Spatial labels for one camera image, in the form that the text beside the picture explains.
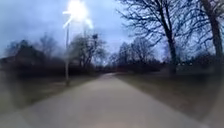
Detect pale grey paved path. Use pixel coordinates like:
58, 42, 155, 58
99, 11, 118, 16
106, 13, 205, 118
0, 72, 211, 128

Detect row of distant bare trees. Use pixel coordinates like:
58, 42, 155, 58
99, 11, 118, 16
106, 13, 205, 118
108, 36, 168, 73

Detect dark bushes and trees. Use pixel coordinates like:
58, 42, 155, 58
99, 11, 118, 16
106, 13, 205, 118
0, 33, 68, 76

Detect street lamp post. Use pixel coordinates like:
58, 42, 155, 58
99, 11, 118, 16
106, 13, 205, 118
62, 0, 95, 87

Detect grass verge with large trees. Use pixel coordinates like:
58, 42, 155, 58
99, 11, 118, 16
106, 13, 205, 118
114, 68, 224, 128

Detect bare tree with dark clump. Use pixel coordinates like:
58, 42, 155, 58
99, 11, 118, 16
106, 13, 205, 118
68, 32, 108, 69

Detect large bare tree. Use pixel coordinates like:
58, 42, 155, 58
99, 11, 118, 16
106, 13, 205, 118
196, 0, 224, 69
115, 0, 203, 75

